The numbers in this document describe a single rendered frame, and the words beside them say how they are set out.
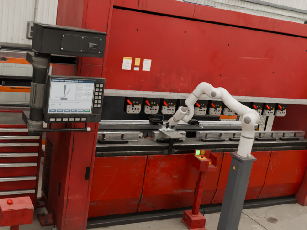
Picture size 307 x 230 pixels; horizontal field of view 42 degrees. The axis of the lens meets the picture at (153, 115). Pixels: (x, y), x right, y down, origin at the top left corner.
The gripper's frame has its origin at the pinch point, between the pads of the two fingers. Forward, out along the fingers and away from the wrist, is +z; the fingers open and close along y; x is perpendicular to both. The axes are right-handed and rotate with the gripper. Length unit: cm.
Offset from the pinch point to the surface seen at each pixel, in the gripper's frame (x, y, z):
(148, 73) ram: -36, 32, -40
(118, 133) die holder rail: 3, 55, 8
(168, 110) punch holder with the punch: -12.4, 3.9, -12.5
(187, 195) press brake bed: 55, -32, 54
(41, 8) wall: -378, 52, 195
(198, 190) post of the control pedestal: 60, -32, 31
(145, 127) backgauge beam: -16.4, 12.5, 26.3
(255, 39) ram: -65, -93, -75
